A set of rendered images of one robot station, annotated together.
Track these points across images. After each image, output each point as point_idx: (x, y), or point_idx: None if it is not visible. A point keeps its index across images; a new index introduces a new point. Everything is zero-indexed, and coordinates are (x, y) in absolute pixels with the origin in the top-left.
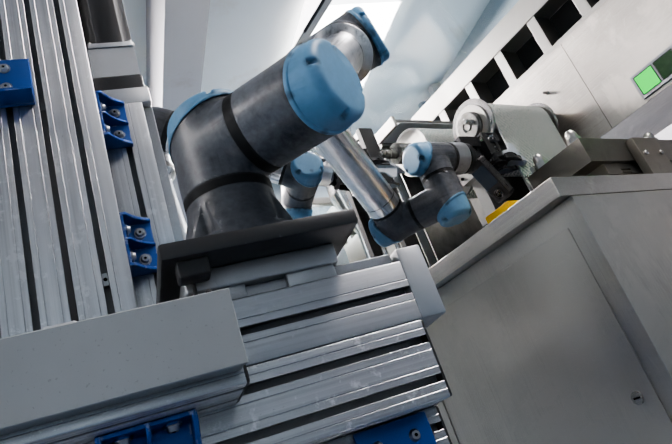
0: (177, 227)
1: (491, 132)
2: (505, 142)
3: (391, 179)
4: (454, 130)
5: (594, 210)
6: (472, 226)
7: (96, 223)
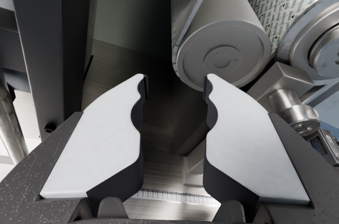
0: None
1: (330, 80)
2: (311, 97)
3: None
4: (329, 2)
5: None
6: None
7: None
